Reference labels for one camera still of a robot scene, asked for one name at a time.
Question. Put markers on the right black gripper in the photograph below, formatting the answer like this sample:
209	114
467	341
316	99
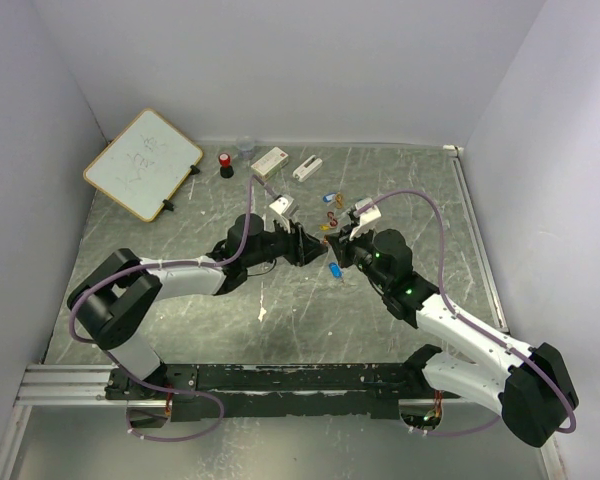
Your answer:
342	244

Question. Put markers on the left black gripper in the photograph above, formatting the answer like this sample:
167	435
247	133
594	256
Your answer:
302	247

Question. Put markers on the red S-carabiner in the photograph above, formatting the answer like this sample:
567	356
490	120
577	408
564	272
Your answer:
333	222

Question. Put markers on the blue tag key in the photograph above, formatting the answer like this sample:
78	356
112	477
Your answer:
336	272
334	199

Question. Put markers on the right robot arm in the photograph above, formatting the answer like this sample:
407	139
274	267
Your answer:
528	387

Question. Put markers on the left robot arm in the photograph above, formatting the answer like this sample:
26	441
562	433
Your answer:
113	300

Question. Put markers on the white plastic device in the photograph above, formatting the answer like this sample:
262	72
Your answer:
307	168

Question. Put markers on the white green cardboard box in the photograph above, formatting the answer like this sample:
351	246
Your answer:
270	163

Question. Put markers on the red black stamp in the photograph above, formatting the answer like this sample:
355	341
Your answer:
226	168

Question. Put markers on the clear plastic cup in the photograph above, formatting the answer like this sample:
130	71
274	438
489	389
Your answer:
246	147

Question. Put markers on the wood-framed whiteboard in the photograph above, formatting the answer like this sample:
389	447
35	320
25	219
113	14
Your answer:
143	167

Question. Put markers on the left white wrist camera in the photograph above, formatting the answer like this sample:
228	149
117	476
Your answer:
283	208

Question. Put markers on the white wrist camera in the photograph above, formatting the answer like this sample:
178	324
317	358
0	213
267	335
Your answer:
283	208
364	214

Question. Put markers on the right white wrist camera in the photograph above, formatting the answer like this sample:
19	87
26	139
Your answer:
364	214

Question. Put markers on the aluminium rail frame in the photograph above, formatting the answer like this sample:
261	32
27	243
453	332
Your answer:
65	428

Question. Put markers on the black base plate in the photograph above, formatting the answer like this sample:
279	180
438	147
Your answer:
376	390

